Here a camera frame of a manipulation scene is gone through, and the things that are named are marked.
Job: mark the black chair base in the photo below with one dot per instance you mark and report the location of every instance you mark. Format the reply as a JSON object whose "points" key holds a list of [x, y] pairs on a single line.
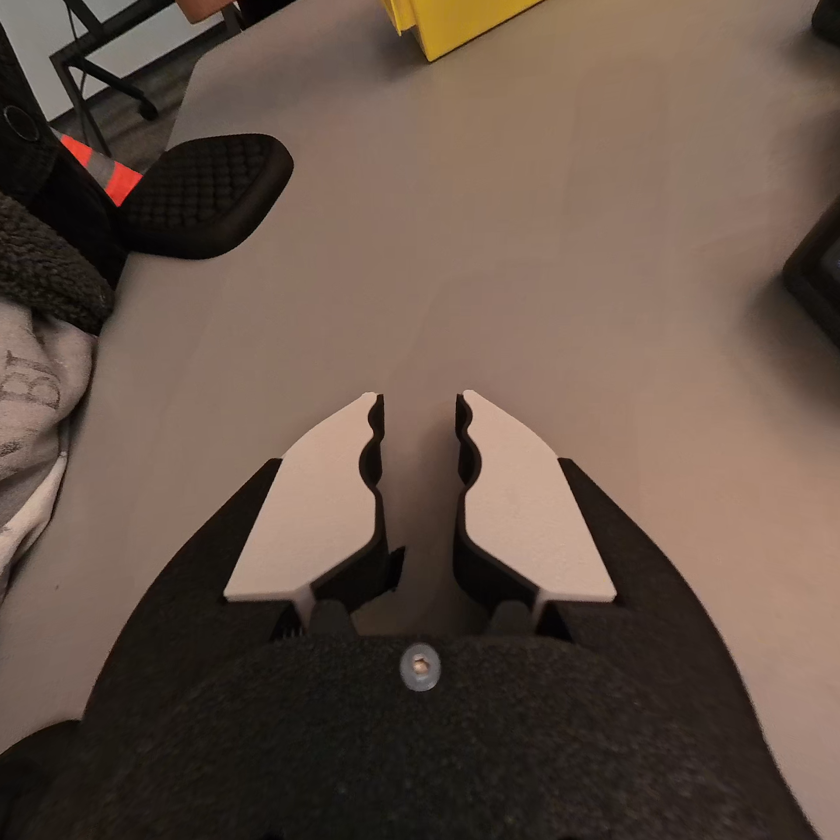
{"points": [[148, 110]]}

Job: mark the black battery charging case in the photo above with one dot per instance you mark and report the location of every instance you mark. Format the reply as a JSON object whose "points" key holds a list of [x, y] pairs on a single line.
{"points": [[804, 282], [828, 16]]}

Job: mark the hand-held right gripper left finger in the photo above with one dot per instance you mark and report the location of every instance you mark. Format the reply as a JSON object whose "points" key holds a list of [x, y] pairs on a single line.
{"points": [[315, 512]]}

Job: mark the yellow plastic bin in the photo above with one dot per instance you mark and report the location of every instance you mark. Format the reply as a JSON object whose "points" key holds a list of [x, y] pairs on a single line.
{"points": [[459, 26]]}

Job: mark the black jacket orange stripe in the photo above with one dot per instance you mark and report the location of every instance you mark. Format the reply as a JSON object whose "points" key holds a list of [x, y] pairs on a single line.
{"points": [[72, 223]]}

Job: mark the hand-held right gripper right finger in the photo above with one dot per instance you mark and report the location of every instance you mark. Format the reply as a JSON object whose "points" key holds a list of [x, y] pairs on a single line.
{"points": [[531, 512]]}

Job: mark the dark grey fleece garment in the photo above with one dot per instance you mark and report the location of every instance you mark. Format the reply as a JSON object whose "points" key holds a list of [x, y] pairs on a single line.
{"points": [[39, 275]]}

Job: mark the black chair armrest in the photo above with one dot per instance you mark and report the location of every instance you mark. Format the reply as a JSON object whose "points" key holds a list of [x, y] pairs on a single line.
{"points": [[210, 190]]}

